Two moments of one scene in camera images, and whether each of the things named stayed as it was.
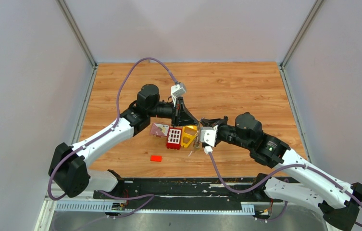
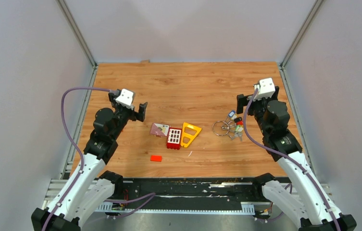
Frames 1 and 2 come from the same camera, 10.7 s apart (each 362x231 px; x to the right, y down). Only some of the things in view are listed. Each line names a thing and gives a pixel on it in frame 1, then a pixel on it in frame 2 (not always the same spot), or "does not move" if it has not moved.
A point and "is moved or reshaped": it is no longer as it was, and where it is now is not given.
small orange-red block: (156, 158) does not move
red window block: (174, 138) does not move
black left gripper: (184, 117) → (134, 115)
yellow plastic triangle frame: (190, 135) does not move
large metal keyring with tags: (197, 140) is moved or reshaped
